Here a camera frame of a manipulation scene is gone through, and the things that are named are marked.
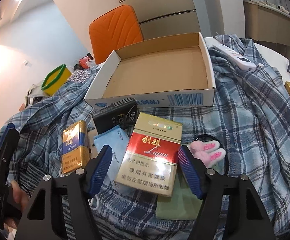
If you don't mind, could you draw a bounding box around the red bag on floor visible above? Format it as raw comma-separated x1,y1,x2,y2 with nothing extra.
73,53,96,71

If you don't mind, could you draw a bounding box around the person's left hand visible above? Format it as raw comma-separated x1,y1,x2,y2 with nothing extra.
4,181,30,227

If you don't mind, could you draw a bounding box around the green felt pouch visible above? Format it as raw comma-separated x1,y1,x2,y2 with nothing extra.
156,168,202,220

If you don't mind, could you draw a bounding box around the orange blue cigarette pack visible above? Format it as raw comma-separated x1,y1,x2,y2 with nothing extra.
61,120,90,175

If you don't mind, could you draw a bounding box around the bathroom vanity cabinet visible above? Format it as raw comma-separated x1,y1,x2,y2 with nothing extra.
243,0,290,47

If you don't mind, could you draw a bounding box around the white hair dryer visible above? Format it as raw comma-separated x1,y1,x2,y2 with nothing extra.
277,5,290,15

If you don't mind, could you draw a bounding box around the rhinestone sheet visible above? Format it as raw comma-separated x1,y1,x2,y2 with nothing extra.
67,69,92,83

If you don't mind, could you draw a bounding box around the pink bunny plush hair tie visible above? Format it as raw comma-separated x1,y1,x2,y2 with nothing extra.
189,134,230,176

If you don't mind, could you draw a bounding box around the red gold cigarette pack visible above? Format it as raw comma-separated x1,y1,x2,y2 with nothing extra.
116,112,182,197

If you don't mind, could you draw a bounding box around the light blue tissue pack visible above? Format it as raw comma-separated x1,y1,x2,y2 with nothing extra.
94,125,131,195

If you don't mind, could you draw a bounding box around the orange chair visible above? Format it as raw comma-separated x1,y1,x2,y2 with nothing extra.
89,5,144,64

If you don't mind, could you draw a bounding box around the blue plaid shirt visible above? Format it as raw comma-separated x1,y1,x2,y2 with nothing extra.
0,33,290,240

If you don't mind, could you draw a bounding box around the white remote control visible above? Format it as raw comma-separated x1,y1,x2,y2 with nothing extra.
204,37,257,73

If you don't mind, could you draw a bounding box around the white USB cable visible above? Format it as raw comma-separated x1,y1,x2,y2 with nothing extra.
88,194,101,210

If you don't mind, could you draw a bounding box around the yellow bin with green rim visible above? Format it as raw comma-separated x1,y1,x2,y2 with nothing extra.
41,64,72,96

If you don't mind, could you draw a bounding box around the open cardboard tray box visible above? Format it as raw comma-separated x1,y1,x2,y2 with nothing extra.
84,33,216,109

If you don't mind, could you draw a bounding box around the black Face tissue pack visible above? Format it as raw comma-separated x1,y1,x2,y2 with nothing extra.
92,98,138,134

